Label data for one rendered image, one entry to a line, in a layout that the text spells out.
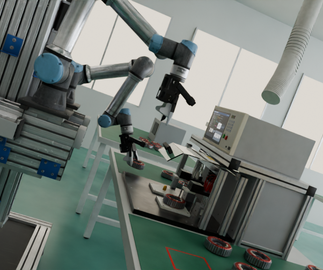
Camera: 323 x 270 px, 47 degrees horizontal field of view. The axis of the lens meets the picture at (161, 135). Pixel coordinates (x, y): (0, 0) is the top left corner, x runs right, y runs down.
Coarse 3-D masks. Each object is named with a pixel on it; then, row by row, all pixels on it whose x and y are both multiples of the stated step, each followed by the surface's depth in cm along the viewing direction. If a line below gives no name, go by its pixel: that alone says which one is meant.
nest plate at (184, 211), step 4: (156, 196) 186; (160, 200) 180; (160, 204) 174; (164, 204) 176; (164, 208) 173; (168, 208) 173; (172, 208) 174; (176, 208) 177; (184, 208) 182; (176, 212) 174; (180, 212) 174; (184, 212) 175; (188, 212) 178; (188, 216) 175
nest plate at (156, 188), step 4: (152, 184) 207; (156, 184) 210; (152, 188) 199; (156, 188) 202; (160, 188) 205; (156, 192) 196; (160, 192) 196; (164, 192) 199; (168, 192) 202; (172, 192) 206
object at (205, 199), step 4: (188, 184) 183; (192, 184) 178; (196, 184) 178; (200, 184) 182; (184, 188) 180; (188, 188) 181; (192, 188) 178; (196, 188) 178; (200, 188) 179; (188, 192) 178; (192, 192) 178; (196, 192) 178; (200, 192) 179; (204, 192) 179; (208, 192) 182; (204, 196) 185; (208, 196) 180; (204, 200) 183; (204, 204) 181
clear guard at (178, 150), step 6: (174, 144) 177; (162, 150) 176; (174, 150) 167; (180, 150) 163; (186, 150) 170; (192, 150) 180; (168, 156) 162; (174, 156) 158; (198, 156) 163; (204, 156) 172; (210, 156) 182; (210, 162) 161; (216, 162) 166; (228, 168) 163
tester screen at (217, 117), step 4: (216, 112) 205; (220, 112) 200; (212, 116) 209; (216, 116) 203; (220, 116) 198; (224, 116) 192; (228, 116) 187; (212, 120) 207; (216, 120) 201; (220, 120) 196; (224, 120) 190; (212, 124) 205; (216, 124) 199; (224, 124) 188; (208, 128) 209; (212, 128) 203; (216, 128) 197; (212, 132) 200; (208, 136) 205; (212, 136) 198
